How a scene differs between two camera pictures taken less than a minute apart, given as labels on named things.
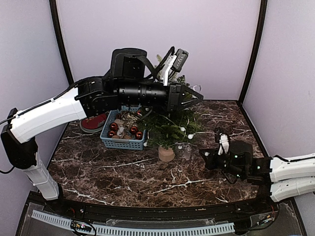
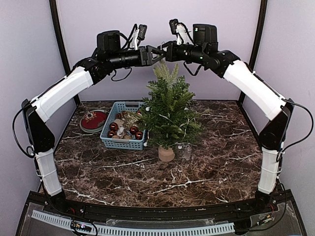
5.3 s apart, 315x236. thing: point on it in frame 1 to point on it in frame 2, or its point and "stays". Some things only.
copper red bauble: x=111 y=133 stays
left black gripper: x=174 y=102 to x=145 y=59
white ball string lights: x=190 y=136 to x=185 y=126
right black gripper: x=210 y=160 to x=171 y=54
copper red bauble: x=134 y=130 stays
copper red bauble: x=139 y=135 stays
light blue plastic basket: x=124 y=128 stays
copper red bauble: x=113 y=126 stays
